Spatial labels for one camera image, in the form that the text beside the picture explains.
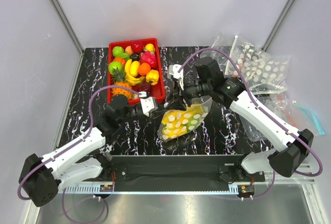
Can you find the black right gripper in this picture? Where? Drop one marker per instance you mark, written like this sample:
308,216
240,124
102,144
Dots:
185,97

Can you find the yellow mango toy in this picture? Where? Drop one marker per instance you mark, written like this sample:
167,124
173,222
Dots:
173,127

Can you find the polka dot zip bag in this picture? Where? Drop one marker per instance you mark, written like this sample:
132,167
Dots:
206,101
263,72

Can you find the yellow banana bunch toy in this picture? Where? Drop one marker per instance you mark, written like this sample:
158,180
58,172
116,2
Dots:
196,110

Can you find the green apple toy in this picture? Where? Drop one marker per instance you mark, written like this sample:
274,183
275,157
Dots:
192,124
113,66

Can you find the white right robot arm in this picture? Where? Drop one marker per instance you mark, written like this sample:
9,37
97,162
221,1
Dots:
290,145

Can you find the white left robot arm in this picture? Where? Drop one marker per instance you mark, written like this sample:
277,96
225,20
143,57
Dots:
43,177

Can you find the clear zip bag with items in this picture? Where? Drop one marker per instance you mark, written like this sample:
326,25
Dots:
226,43

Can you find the clear zip bag blue zipper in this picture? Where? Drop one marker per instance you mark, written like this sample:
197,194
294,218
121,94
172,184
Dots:
292,113

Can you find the dark purple plum toy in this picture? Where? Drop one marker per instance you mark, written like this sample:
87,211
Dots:
145,87

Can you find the yellow bell pepper toy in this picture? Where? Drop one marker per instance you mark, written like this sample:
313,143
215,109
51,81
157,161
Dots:
152,77

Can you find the pineapple toy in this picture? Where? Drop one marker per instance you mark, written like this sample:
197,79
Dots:
118,77

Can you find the orange fruit toy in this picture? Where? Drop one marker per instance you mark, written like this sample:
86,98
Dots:
143,69

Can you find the yellow mango in bin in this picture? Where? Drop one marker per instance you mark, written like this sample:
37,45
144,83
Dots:
133,70

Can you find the small banana bunch toy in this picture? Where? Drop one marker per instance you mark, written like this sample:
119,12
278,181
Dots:
130,79

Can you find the red plastic fruit bin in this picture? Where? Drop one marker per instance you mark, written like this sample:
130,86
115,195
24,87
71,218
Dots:
158,91

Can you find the pink dragon fruit toy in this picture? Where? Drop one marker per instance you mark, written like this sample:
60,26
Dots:
149,58

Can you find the small yellow lemon toy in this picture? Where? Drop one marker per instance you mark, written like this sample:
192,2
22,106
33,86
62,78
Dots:
149,47

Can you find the green vegetable toy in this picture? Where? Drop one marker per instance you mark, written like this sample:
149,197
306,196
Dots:
117,51

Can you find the red apple toy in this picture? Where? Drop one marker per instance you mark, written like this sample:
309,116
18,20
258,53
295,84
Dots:
137,46

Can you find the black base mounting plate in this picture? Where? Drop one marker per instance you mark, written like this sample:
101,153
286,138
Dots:
173,173

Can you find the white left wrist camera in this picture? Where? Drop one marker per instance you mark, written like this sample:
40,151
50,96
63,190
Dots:
149,105

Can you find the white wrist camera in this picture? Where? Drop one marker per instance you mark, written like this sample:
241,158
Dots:
176,74
149,105

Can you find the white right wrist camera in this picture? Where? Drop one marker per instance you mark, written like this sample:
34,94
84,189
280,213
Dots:
176,74

